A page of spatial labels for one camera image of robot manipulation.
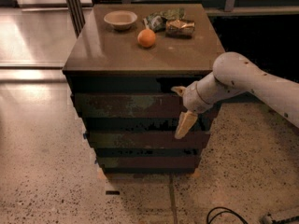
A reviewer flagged green snack bag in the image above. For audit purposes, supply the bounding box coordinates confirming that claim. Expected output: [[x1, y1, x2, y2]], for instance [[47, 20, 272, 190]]
[[143, 7, 185, 32]]

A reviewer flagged brown shiny snack bag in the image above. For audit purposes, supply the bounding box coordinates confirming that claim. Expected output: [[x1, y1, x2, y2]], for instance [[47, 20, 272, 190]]
[[165, 20, 195, 37]]

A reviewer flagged grey power strip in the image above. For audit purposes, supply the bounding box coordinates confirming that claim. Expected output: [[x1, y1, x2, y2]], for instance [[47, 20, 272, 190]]
[[260, 206, 299, 224]]

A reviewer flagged black floor cable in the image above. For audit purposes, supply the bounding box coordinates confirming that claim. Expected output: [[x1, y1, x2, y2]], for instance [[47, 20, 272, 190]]
[[206, 206, 249, 224]]

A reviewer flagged orange fruit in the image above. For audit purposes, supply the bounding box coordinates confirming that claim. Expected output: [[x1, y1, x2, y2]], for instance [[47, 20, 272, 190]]
[[137, 29, 156, 48]]

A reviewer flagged brown drawer cabinet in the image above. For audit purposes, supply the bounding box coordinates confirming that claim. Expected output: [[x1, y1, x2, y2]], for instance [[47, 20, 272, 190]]
[[63, 4, 224, 174]]

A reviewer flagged brown drawer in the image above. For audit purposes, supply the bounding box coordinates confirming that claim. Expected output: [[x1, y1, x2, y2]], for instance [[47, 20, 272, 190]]
[[72, 93, 186, 119], [97, 156, 200, 169], [86, 131, 210, 148]]

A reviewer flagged beige ceramic bowl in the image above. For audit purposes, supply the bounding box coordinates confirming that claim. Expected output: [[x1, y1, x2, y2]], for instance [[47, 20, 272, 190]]
[[104, 10, 137, 31]]

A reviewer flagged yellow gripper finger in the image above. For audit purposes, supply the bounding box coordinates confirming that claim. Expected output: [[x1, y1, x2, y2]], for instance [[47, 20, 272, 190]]
[[175, 111, 198, 139], [171, 86, 186, 97]]

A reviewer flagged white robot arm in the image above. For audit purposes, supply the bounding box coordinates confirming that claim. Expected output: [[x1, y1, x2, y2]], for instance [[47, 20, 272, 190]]
[[172, 52, 299, 139]]

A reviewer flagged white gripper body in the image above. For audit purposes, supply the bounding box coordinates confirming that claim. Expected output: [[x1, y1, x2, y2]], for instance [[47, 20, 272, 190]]
[[183, 81, 213, 114]]

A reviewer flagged black tape floor marker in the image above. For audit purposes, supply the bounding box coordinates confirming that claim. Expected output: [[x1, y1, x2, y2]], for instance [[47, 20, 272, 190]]
[[106, 190, 120, 195]]

